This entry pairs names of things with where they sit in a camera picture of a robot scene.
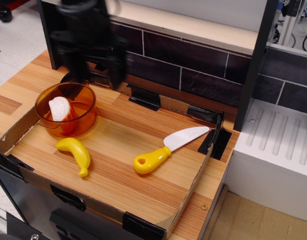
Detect black shelf post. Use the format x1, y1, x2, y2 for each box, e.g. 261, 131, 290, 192
233, 0, 278, 132

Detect yellow handled toy knife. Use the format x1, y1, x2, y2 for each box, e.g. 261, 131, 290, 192
133, 126, 210, 175

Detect cardboard fence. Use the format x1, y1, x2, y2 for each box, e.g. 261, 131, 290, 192
0, 66, 232, 240

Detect wooden shelf board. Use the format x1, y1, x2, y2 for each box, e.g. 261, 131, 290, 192
40, 0, 259, 56

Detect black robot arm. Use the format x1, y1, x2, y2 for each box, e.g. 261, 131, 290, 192
51, 0, 128, 90

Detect white toy sink drainboard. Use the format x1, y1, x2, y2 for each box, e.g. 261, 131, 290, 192
225, 100, 307, 221

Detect black office chair wheel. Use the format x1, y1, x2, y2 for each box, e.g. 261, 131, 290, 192
0, 6, 13, 23

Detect yellow toy banana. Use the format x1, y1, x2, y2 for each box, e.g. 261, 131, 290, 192
56, 137, 91, 178

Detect orange transparent pot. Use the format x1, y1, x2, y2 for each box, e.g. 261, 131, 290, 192
35, 80, 97, 138

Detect salmon sushi toy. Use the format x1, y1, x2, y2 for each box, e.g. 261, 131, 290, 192
48, 96, 77, 134

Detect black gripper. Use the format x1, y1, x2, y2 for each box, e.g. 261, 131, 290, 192
50, 27, 128, 90

